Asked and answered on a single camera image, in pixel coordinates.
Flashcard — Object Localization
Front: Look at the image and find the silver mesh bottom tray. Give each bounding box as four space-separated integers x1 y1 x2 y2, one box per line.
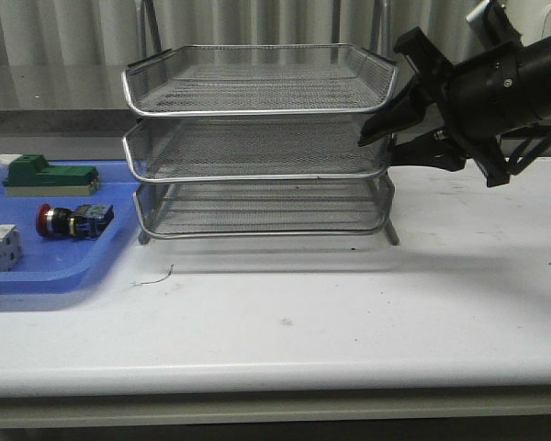
133 175 395 240

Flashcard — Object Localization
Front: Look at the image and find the green electrical module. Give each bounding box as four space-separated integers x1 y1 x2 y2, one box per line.
0 153 101 197

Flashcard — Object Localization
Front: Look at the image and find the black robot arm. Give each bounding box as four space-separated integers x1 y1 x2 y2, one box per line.
359 28 551 187

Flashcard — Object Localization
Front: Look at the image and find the silver mesh top tray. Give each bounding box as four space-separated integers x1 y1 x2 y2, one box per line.
121 43 397 118

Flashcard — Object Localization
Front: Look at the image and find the red emergency stop button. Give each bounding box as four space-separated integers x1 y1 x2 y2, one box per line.
35 203 114 240

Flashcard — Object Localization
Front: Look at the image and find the grey stone counter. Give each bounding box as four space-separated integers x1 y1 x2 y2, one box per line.
0 65 136 161

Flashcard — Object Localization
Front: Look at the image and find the thin wire scrap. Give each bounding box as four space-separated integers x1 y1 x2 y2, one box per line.
131 264 174 287

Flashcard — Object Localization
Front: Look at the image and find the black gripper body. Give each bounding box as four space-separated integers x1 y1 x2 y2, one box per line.
394 28 536 187

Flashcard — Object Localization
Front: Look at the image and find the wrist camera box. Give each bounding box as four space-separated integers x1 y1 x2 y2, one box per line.
466 0 522 50

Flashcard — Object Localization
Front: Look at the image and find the blue plastic tray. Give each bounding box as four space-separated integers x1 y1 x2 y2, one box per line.
0 161 138 295

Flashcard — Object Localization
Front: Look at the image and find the white appliance on counter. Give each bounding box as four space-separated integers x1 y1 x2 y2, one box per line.
505 0 551 46

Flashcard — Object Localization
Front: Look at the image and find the silver metal rack frame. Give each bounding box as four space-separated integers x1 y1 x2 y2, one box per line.
136 0 400 246

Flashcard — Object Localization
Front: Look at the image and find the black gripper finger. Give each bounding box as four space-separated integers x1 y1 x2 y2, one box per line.
358 75 433 146
390 129 467 172

